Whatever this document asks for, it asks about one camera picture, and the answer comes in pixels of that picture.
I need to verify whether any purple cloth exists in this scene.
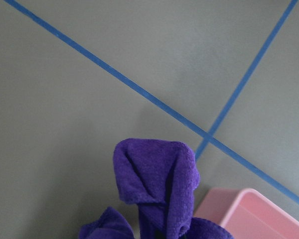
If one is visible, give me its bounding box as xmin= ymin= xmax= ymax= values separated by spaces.
xmin=78 ymin=138 xmax=235 ymax=239

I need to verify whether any pink plastic bin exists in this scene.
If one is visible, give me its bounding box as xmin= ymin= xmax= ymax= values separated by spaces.
xmin=194 ymin=188 xmax=299 ymax=239

